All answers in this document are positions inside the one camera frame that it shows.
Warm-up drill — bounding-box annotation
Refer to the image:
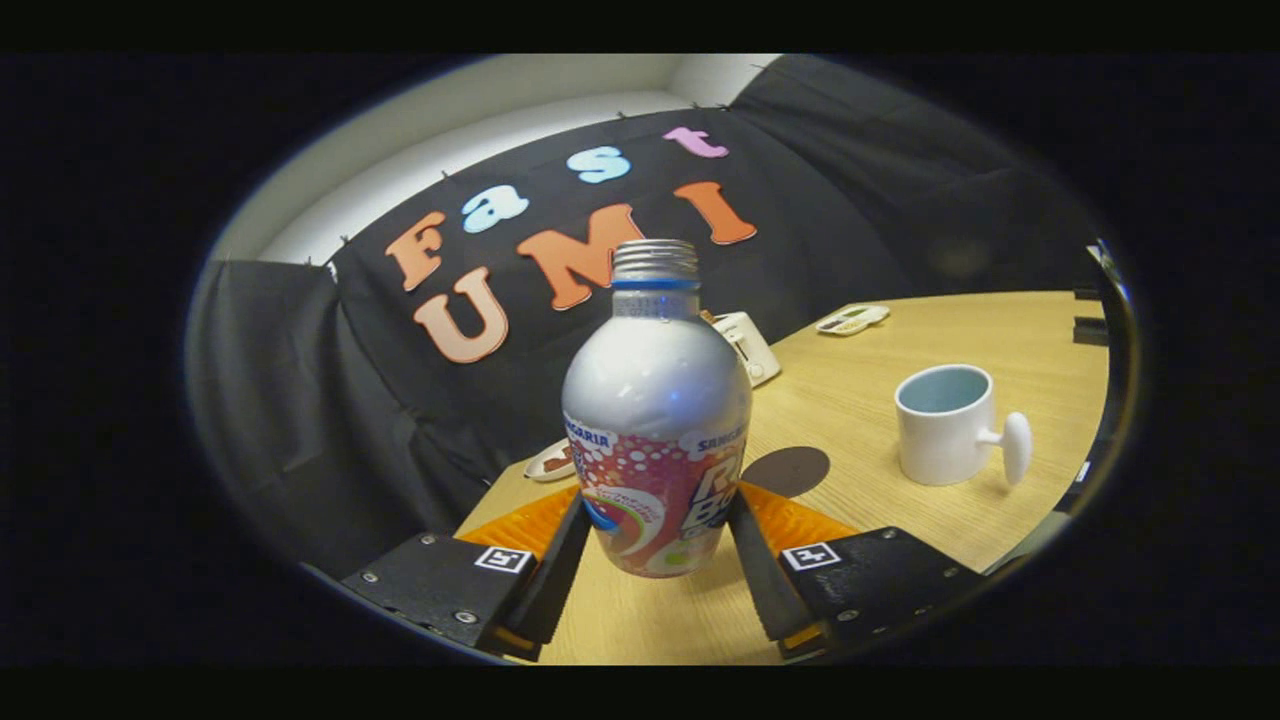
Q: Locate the white toaster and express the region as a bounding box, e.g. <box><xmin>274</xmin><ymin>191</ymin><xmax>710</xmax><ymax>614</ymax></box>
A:
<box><xmin>703</xmin><ymin>311</ymin><xmax>782</xmax><ymax>389</ymax></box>

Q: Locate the dark brown round coaster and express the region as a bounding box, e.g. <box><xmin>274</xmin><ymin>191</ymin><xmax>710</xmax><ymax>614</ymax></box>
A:
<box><xmin>741</xmin><ymin>446</ymin><xmax>832</xmax><ymax>499</ymax></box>

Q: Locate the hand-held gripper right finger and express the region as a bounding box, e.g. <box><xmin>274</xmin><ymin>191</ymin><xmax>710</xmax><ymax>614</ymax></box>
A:
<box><xmin>727</xmin><ymin>482</ymin><xmax>986</xmax><ymax>661</ymax></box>

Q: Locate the white round plate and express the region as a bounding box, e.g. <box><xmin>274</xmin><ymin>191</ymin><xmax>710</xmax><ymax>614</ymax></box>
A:
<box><xmin>523</xmin><ymin>438</ymin><xmax>579</xmax><ymax>483</ymax></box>

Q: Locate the wooden table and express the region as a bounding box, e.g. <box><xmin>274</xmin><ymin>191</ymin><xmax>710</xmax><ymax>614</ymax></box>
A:
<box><xmin>455</xmin><ymin>290</ymin><xmax>1111</xmax><ymax>666</ymax></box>

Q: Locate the white cup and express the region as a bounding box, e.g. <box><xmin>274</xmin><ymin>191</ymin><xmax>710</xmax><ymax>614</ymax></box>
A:
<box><xmin>894</xmin><ymin>364</ymin><xmax>1033</xmax><ymax>488</ymax></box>

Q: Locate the silver juice bottle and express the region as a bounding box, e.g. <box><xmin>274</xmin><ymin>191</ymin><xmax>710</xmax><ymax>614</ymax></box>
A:
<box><xmin>561</xmin><ymin>238</ymin><xmax>753</xmax><ymax>579</ymax></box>

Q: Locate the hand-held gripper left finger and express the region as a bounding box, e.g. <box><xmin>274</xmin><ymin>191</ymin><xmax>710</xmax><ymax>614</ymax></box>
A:
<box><xmin>340</xmin><ymin>485</ymin><xmax>593</xmax><ymax>663</ymax></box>

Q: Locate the black backdrop cloth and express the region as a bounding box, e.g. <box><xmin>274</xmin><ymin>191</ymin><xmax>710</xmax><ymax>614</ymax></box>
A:
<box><xmin>185</xmin><ymin>55</ymin><xmax>1111</xmax><ymax>581</ymax></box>

